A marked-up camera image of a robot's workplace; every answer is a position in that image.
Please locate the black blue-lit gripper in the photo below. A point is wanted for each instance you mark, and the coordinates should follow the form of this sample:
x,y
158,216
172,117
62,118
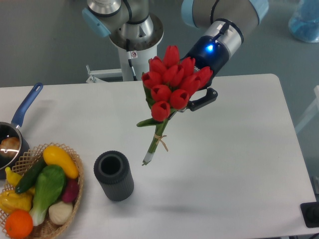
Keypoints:
x,y
207,52

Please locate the red tulip bouquet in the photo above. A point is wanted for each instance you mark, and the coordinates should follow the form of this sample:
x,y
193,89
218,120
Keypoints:
x,y
168,86

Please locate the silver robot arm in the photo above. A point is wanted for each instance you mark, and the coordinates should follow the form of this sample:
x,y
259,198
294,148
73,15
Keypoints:
x,y
227,21

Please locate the metal table clamp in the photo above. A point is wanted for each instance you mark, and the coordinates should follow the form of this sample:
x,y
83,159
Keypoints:
x,y
100,76

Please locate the dark grey ribbed vase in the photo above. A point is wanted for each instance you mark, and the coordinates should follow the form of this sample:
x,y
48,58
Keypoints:
x,y
112,170

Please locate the black device at table edge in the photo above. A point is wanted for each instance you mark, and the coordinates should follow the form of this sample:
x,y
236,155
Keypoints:
x,y
310,212

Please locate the yellow squash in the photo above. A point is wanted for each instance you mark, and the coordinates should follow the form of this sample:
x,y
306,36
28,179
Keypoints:
x,y
58,156

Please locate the purple radish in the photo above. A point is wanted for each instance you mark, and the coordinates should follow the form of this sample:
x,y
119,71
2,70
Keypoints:
x,y
71,191

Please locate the green bok choy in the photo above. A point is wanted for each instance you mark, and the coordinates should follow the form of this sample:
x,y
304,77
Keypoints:
x,y
48,188

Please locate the white garlic bulb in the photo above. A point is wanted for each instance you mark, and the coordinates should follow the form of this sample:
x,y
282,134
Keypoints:
x,y
60,212

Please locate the green cucumber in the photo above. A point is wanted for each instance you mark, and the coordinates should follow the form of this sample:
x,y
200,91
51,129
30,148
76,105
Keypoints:
x,y
30,177

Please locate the bread roll in pan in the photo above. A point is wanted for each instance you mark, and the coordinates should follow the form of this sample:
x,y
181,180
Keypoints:
x,y
9,147

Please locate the yellow banana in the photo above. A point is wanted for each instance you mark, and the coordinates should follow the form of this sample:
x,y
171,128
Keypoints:
x,y
13,178

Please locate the yellow bell pepper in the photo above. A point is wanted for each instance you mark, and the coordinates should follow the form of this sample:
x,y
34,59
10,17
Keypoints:
x,y
11,201

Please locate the orange fruit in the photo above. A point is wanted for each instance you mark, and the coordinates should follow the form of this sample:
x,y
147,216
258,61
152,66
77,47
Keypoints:
x,y
19,224

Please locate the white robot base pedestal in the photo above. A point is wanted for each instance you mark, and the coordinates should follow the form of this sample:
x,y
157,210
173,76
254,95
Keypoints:
x,y
137,44

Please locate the white frame at right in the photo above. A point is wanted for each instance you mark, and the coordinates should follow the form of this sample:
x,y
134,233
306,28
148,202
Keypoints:
x,y
311,111

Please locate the blue handled saucepan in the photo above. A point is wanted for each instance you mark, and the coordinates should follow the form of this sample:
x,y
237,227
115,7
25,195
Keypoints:
x,y
12,129

